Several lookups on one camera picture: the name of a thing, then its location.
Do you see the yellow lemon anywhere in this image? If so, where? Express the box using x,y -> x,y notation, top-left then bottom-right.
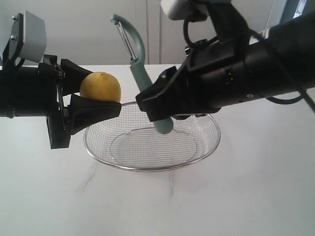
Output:
79,72 -> 121,103

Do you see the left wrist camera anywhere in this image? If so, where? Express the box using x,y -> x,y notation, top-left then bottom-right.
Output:
2,10 -> 47,66

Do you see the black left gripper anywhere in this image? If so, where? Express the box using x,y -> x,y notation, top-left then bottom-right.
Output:
38,55 -> 122,149

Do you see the teal handled peeler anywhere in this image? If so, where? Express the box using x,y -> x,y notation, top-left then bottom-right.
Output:
110,14 -> 174,135

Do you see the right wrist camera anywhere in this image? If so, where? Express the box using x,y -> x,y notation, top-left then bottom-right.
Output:
160,0 -> 240,22

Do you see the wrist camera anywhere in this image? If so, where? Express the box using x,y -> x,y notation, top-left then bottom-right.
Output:
160,0 -> 240,22
2,10 -> 47,66

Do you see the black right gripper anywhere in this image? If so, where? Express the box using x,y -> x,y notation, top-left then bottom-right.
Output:
136,37 -> 249,121

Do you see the oval metal mesh basket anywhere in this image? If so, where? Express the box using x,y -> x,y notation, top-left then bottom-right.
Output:
84,102 -> 221,172

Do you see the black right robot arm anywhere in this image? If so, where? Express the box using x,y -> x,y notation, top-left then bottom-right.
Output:
136,13 -> 315,121

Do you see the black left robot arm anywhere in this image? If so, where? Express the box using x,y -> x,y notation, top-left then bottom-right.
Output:
0,55 -> 122,149

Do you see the black right camera cable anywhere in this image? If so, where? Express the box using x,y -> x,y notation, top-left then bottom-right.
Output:
182,14 -> 220,49

